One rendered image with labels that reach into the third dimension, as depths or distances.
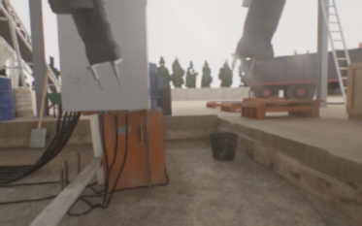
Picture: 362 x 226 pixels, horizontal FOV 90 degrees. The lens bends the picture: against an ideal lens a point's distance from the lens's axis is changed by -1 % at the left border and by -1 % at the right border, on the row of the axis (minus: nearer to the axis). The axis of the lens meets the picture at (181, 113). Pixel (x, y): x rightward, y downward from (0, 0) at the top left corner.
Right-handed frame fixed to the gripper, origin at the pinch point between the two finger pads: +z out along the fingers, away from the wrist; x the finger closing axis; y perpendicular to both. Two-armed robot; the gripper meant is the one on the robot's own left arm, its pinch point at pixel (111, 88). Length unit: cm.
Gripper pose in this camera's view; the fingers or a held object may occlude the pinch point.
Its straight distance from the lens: 50.0
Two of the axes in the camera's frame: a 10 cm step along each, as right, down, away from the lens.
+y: 0.9, -4.7, 8.8
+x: -9.8, 1.3, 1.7
